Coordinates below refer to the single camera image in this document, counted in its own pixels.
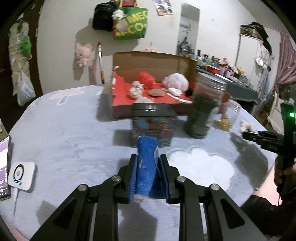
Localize white fluffy flower toy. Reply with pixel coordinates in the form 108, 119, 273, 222
240, 120, 258, 134

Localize blue sock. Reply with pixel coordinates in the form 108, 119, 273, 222
133, 136, 159, 203

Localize white mesh bath pouf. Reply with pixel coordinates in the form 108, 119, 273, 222
162, 73, 189, 92

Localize red mesh bath pouf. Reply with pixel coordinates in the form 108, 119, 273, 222
138, 71, 156, 89

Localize right hand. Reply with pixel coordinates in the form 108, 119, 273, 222
274, 157, 296, 186

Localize clear jar gold items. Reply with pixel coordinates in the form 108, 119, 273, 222
218, 99, 241, 132

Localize dark cloth covered table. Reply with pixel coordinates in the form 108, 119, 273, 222
196, 67, 259, 113

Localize dark green glass jar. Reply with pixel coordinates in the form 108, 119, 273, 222
184, 73, 227, 139

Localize pink curtain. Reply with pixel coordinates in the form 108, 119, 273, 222
265, 32, 296, 112

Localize white wardrobe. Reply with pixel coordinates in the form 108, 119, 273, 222
235, 35, 275, 92

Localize red bowl on table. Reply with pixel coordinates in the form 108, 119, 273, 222
207, 65, 220, 74

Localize white small device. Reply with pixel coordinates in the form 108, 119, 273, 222
8, 162, 36, 191

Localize light blue table cover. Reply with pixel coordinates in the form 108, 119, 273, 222
1, 86, 275, 238

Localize white small cloth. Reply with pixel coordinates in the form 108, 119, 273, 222
168, 87, 182, 97

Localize smartphone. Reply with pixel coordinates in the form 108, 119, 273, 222
0, 136, 11, 200

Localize comic print tin box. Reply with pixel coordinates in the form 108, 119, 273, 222
130, 103, 177, 148

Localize beige round sponge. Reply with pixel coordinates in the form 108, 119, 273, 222
148, 89, 165, 97

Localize suitcase on wardrobe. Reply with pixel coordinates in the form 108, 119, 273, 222
240, 25, 268, 41

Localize red lined cardboard box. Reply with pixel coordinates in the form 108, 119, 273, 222
111, 52, 198, 118

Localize white plastic bag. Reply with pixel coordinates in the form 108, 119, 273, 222
17, 70, 36, 106

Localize green tote bag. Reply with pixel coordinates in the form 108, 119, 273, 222
113, 1, 148, 40

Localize pale pink bunny plush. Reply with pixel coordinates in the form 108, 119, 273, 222
75, 44, 92, 68

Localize green plush on door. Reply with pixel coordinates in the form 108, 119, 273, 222
20, 36, 32, 60

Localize wall mirror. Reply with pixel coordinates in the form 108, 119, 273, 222
177, 2, 200, 55

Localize wall photo poster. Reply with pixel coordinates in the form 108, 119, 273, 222
153, 0, 173, 16

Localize broom handle red tip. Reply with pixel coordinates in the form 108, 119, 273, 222
97, 42, 105, 84

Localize small white plush keychain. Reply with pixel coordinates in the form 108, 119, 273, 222
111, 9, 126, 21

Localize black bag on wall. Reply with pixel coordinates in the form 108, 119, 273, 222
92, 1, 117, 32

